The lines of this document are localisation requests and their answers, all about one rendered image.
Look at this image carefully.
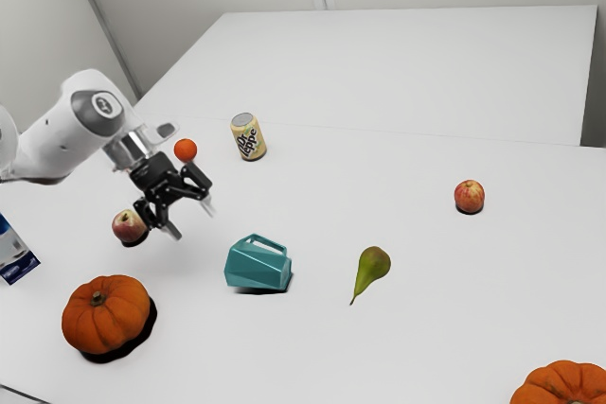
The small orange fruit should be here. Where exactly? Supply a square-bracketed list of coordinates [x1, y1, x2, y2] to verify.
[173, 138, 198, 164]

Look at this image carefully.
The blue white carton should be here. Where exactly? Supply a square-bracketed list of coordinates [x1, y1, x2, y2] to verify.
[0, 212, 42, 286]

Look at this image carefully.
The green pear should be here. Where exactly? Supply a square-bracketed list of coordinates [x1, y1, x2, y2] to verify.
[348, 245, 393, 307]

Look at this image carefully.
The orange pumpkin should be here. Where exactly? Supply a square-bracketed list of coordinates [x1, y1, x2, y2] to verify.
[509, 360, 606, 404]
[61, 273, 152, 356]

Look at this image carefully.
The red yellow apple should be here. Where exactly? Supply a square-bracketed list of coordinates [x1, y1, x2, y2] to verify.
[454, 179, 486, 213]
[111, 208, 149, 244]

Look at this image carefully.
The cream soda can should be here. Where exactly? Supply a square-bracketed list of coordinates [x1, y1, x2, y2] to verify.
[229, 112, 268, 162]

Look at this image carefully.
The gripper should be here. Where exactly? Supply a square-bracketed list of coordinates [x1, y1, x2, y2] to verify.
[128, 150, 218, 241]

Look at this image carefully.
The teal faceted mug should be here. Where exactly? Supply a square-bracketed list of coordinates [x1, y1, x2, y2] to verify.
[223, 233, 294, 291]

